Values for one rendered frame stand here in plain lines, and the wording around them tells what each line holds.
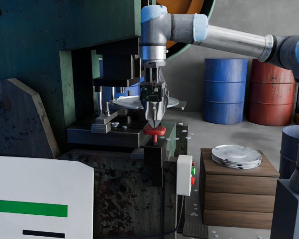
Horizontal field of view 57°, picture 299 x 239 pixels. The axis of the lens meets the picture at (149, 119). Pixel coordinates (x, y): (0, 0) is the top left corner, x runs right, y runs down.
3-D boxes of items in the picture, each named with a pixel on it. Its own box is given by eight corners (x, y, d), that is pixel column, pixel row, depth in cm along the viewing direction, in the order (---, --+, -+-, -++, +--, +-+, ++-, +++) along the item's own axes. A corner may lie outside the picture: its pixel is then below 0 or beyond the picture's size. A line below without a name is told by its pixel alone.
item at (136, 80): (140, 87, 133) (140, 75, 131) (128, 93, 114) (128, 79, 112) (108, 86, 136) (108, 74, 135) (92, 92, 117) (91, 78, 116)
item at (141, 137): (160, 119, 148) (160, 108, 146) (139, 148, 105) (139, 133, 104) (107, 116, 154) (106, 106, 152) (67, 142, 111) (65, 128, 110)
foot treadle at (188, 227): (207, 234, 139) (208, 225, 137) (207, 247, 129) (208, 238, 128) (97, 219, 151) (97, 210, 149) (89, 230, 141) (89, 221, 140)
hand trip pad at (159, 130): (166, 147, 95) (166, 125, 93) (163, 153, 89) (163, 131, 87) (146, 145, 96) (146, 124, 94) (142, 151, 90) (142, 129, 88)
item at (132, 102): (182, 98, 134) (182, 96, 134) (174, 110, 107) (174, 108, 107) (125, 96, 140) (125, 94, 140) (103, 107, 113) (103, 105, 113)
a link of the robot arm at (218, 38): (295, 40, 104) (169, 12, 97) (314, 38, 93) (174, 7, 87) (286, 70, 106) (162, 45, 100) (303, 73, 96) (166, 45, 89)
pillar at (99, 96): (103, 114, 122) (102, 81, 118) (101, 114, 119) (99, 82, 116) (98, 113, 122) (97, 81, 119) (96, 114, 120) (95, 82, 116)
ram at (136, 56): (150, 76, 128) (150, 7, 120) (142, 79, 114) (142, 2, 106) (114, 75, 131) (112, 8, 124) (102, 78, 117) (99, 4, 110)
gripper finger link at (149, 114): (141, 131, 86) (141, 102, 84) (145, 125, 92) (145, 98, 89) (151, 131, 85) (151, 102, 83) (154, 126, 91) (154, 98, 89)
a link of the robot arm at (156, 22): (172, 4, 76) (140, 4, 75) (171, 45, 79) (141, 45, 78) (167, 8, 84) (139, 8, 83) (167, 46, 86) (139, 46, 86)
